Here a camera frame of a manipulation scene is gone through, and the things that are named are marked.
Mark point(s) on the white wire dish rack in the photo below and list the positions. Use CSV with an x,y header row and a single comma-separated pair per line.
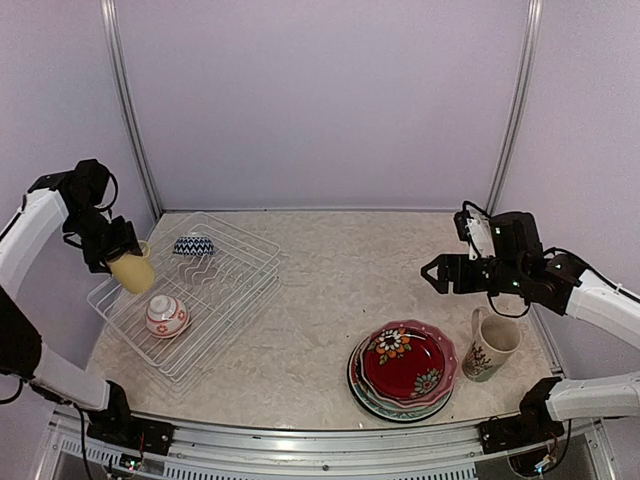
x,y
221,292

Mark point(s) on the red teal patterned plate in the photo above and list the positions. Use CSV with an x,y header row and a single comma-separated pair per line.
x,y
385,403

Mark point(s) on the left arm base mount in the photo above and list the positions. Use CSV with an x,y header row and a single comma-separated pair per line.
x,y
135,432

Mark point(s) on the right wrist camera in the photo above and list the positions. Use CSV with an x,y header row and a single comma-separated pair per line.
x,y
472,226

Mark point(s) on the left aluminium frame post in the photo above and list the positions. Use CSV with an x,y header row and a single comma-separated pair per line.
x,y
115,49

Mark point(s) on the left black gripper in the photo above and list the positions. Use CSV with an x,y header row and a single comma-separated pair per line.
x,y
126,239

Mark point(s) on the front aluminium rail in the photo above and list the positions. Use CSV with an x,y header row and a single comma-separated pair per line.
x,y
199,450

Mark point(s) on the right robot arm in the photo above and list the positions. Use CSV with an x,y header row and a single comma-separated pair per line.
x,y
506,256

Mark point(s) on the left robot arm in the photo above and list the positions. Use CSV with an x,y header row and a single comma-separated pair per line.
x,y
71,202

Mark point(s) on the floral green mug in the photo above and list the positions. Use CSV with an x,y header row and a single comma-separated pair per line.
x,y
494,340

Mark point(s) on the aluminium frame post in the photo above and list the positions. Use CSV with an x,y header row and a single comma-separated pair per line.
x,y
518,103
115,49

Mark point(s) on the black rimmed plate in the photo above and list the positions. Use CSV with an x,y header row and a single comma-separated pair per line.
x,y
385,412

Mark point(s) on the yellow ceramic mug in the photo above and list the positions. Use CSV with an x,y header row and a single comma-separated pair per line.
x,y
134,272

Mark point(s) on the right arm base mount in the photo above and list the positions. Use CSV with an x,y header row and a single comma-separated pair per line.
x,y
532,424

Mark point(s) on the light green flower plate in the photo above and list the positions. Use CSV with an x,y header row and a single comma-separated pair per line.
x,y
440,397

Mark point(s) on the right aluminium frame post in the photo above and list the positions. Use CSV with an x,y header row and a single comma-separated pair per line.
x,y
518,103

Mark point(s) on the blue white patterned bowl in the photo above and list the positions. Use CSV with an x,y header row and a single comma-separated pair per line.
x,y
194,246

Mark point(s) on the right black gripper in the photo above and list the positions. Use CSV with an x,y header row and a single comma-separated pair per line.
x,y
451,265

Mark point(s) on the white red patterned cup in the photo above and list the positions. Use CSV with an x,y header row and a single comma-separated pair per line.
x,y
166,316

